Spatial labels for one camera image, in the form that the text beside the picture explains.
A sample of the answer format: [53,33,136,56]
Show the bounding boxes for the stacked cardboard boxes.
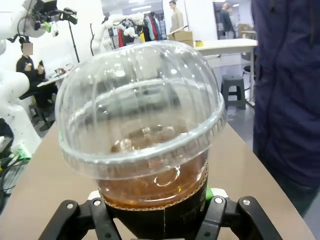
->
[236,23,257,39]

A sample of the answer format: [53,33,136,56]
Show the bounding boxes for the person in navy jacket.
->
[251,0,320,218]

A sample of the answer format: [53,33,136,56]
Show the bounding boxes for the open cardboard box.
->
[166,26,195,48]

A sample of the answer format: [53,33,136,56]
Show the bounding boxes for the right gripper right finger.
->
[194,187,285,240]

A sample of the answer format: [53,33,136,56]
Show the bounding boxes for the white work table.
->
[36,72,68,88]

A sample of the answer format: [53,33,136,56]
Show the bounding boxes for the black light stand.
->
[67,19,81,63]

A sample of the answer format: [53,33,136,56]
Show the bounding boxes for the grey plastic stool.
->
[220,74,247,111]

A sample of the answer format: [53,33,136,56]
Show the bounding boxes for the white desk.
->
[193,38,258,108]

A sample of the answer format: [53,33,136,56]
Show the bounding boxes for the floor cable bundle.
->
[0,143,33,208]

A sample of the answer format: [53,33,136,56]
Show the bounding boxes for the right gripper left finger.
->
[37,191,123,240]

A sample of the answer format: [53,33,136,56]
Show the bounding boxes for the standing person in dark clothes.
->
[218,2,236,40]

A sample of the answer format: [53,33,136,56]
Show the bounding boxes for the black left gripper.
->
[31,0,79,34]

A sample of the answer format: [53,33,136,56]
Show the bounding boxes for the standing person in beige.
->
[168,0,185,33]

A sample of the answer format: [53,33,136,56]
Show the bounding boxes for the short clear dome-lid tea cup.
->
[54,39,228,240]

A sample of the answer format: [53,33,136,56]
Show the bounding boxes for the seated person in black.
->
[16,42,59,132]

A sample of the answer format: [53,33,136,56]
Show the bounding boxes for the clothes rack with garments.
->
[117,13,167,48]

